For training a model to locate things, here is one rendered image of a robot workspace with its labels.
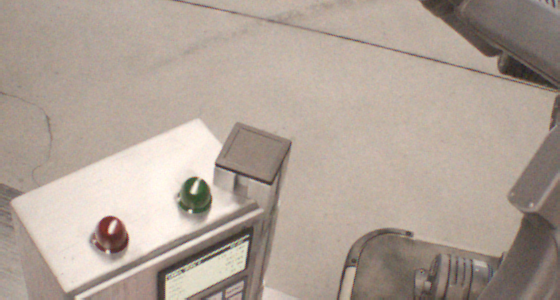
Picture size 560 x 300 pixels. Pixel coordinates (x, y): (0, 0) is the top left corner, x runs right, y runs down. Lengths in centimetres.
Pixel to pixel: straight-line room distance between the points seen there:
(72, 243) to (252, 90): 220
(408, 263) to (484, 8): 139
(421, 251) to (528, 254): 163
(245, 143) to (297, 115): 209
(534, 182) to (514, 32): 23
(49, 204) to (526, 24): 42
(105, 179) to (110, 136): 199
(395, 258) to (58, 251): 162
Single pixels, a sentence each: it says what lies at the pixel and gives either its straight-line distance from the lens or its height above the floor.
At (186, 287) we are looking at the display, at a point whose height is 142.
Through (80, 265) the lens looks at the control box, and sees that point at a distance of 65.
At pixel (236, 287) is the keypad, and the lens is 75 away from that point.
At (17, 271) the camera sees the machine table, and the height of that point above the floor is 83.
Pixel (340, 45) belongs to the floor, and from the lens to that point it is 302.
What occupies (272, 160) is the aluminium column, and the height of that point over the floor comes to 150.
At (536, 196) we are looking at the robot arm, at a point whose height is 158.
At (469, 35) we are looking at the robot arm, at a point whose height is 141.
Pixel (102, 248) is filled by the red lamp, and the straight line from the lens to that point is 65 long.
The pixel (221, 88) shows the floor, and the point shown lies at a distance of 282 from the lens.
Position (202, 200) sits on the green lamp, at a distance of 66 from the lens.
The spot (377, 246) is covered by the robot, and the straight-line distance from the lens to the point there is 222.
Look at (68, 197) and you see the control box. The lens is 68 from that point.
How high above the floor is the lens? 201
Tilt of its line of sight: 48 degrees down
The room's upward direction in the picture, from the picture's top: 10 degrees clockwise
